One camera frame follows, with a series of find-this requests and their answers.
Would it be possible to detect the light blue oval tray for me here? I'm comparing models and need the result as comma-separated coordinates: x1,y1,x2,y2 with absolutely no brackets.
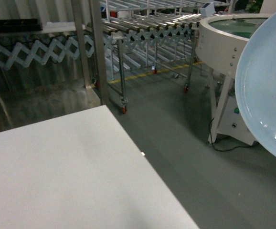
235,13,276,157

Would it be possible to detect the expandable roller conveyor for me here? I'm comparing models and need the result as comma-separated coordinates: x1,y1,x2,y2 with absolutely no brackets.
0,13,202,112

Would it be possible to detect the rear roller rack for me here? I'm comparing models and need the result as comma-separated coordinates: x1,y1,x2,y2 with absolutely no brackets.
100,0,232,72

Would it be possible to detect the white round rotary table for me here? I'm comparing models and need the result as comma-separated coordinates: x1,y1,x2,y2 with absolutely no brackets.
195,13,270,146

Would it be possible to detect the white control box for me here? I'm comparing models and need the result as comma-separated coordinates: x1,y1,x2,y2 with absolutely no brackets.
200,2,216,17

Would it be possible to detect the black power cable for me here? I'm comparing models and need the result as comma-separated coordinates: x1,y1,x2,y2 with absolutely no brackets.
208,116,259,151

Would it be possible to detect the stainless steel shelf frame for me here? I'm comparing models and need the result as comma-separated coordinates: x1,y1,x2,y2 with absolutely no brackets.
0,0,108,105

